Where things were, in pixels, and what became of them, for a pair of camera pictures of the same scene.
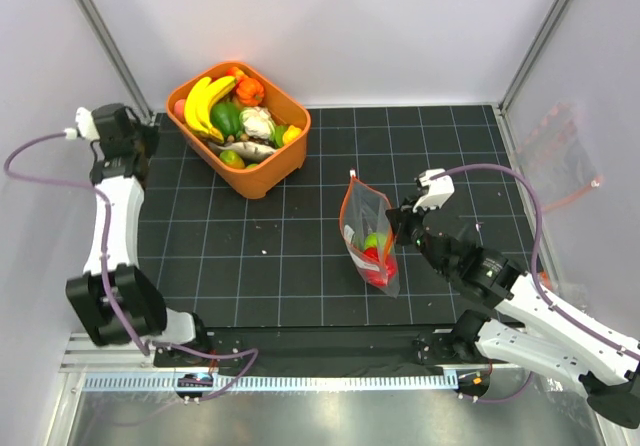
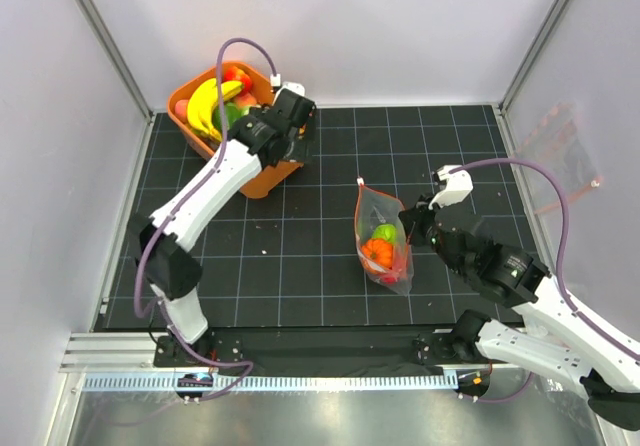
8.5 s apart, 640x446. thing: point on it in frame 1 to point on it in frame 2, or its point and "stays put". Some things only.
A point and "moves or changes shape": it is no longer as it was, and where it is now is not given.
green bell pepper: [227, 116] stays put
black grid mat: [279, 260] stays put
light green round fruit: [375, 239] moves or changes shape
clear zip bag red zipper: [366, 221] moves or changes shape
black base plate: [333, 350] stays put
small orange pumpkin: [250, 92] to [379, 251]
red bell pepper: [388, 267] to [400, 259]
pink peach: [179, 108] stays put
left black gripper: [151, 134] to [299, 143]
